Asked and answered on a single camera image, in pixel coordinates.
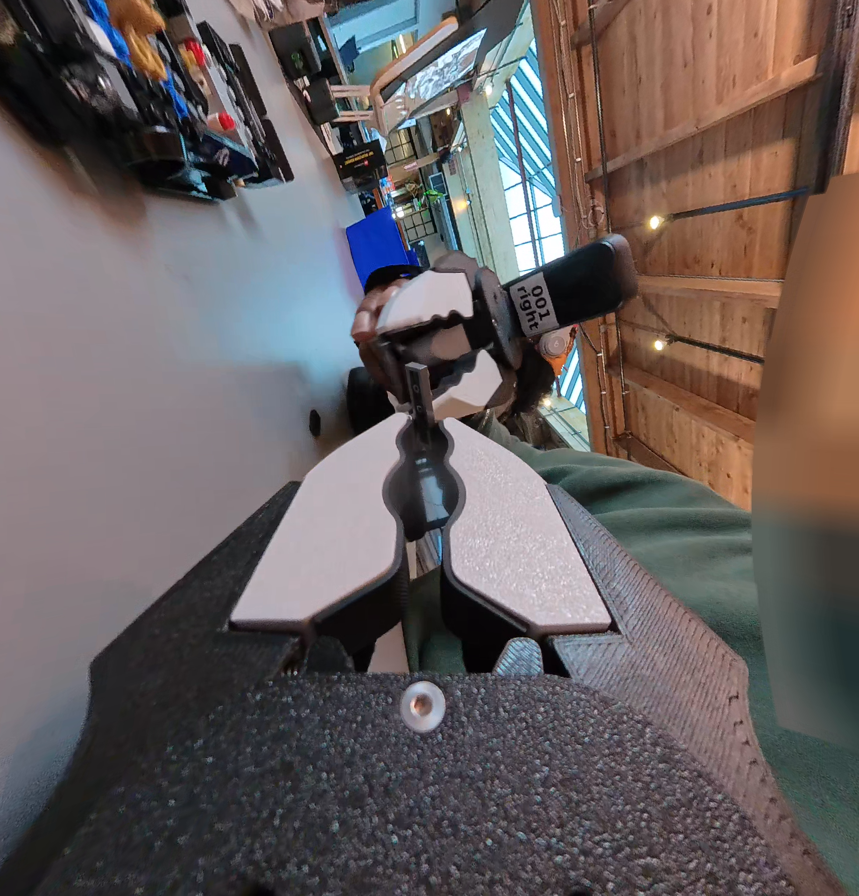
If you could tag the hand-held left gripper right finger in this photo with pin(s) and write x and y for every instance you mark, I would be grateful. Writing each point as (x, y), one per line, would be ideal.
(521, 553)

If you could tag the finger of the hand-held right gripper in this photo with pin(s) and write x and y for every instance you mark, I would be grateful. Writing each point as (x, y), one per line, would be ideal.
(472, 388)
(430, 298)

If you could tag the lego car model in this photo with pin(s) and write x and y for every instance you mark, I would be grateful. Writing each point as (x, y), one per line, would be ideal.
(122, 84)

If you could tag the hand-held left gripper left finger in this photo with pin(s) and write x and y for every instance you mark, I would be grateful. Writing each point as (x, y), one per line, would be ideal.
(332, 546)

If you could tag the blue plastic bin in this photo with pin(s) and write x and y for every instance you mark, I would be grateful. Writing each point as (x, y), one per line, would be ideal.
(378, 245)

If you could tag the black lego frame assembly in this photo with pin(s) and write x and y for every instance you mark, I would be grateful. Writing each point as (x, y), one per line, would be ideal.
(421, 448)

